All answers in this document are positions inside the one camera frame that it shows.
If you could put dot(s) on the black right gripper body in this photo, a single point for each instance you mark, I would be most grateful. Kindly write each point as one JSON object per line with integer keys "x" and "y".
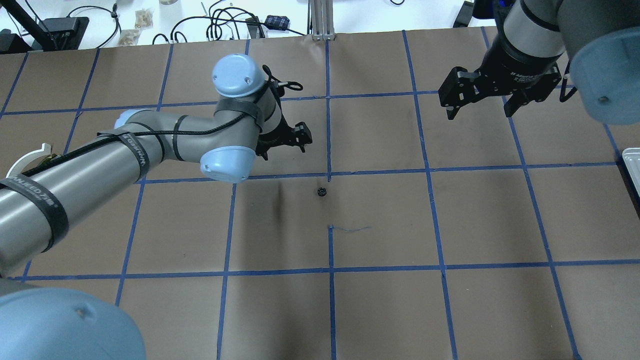
{"x": 520, "y": 67}

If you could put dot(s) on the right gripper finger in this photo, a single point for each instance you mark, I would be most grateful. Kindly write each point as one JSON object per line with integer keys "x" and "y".
{"x": 513, "y": 104}
{"x": 452, "y": 111}

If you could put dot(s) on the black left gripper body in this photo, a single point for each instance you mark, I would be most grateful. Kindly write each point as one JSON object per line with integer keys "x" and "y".
{"x": 263, "y": 150}

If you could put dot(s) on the aluminium frame post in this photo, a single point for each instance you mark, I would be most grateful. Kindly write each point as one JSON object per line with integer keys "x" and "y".
{"x": 321, "y": 20}

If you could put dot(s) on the black power adapter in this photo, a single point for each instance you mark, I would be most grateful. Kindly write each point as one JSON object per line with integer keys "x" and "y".
{"x": 464, "y": 15}

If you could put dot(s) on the bag of small parts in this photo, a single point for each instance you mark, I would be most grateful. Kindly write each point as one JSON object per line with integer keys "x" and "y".
{"x": 143, "y": 19}
{"x": 129, "y": 37}

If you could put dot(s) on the grey metal tray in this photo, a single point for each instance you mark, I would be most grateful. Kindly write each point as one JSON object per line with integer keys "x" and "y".
{"x": 631, "y": 160}

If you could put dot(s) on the white semicircular plastic part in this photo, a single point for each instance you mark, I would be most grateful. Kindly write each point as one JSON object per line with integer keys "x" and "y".
{"x": 23, "y": 162}

